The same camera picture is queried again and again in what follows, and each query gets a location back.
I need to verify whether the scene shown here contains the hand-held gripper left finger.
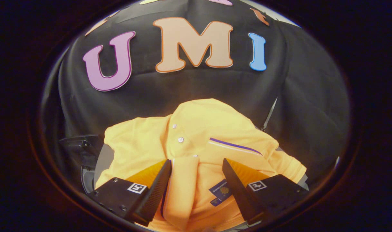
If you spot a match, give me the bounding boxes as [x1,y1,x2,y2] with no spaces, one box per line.
[88,159,172,227]

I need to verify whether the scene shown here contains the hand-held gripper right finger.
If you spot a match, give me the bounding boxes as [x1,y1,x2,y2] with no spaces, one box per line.
[222,158,309,225]

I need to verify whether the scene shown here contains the yellow polo shirt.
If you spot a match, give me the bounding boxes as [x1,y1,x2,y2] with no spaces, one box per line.
[95,98,307,232]

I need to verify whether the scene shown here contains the black backdrop cloth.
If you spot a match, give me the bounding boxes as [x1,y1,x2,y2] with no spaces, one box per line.
[41,0,350,190]

